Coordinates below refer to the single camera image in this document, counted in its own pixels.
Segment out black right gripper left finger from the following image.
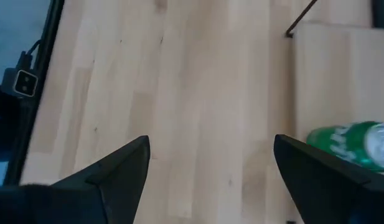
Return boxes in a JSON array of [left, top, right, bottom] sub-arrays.
[[23, 134, 151, 224]]

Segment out green soda can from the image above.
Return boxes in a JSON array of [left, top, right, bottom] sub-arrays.
[[306, 120, 384, 173]]

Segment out black aluminium table frame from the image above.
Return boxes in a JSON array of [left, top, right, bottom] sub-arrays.
[[3, 0, 65, 187]]

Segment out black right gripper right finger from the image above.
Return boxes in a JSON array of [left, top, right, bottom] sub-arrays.
[[273, 134, 384, 224]]

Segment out white-rimmed mounting bracket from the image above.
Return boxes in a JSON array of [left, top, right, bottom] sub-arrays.
[[1, 67, 40, 98]]

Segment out wooden shelf with black legs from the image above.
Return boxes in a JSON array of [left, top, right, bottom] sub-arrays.
[[284, 0, 384, 187]]

